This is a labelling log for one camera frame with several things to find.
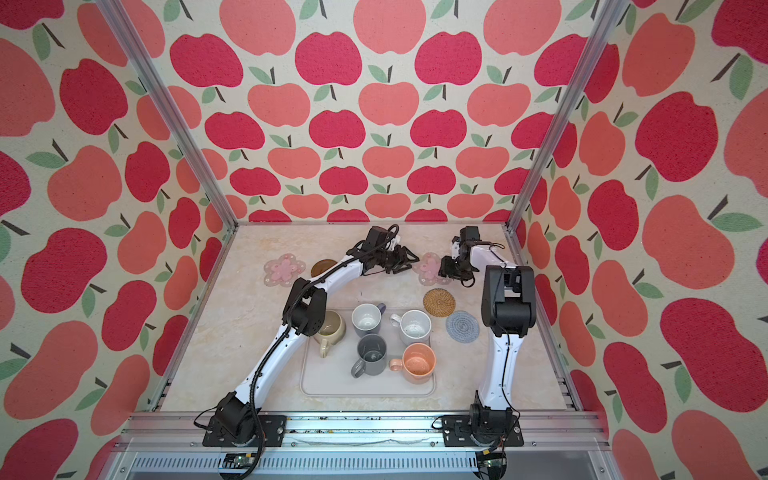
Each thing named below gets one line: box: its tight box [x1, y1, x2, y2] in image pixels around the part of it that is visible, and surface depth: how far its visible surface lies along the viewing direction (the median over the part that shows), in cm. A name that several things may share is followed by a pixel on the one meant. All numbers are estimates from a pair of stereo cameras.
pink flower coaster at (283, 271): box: [263, 253, 306, 287], surface depth 110 cm
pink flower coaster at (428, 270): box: [412, 252, 451, 287], surface depth 109 cm
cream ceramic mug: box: [313, 309, 347, 358], surface depth 85 cm
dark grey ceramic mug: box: [351, 333, 387, 378], surface depth 80 cm
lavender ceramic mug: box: [351, 302, 387, 337], surface depth 90 cm
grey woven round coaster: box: [445, 310, 480, 344], surface depth 95 cm
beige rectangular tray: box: [301, 336, 437, 397], surface depth 84 cm
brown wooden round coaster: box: [311, 259, 338, 278], surface depth 110 cm
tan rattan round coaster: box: [423, 288, 456, 317], surface depth 100 cm
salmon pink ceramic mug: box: [389, 342, 437, 385], surface depth 81 cm
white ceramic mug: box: [390, 309, 432, 346], surface depth 88 cm
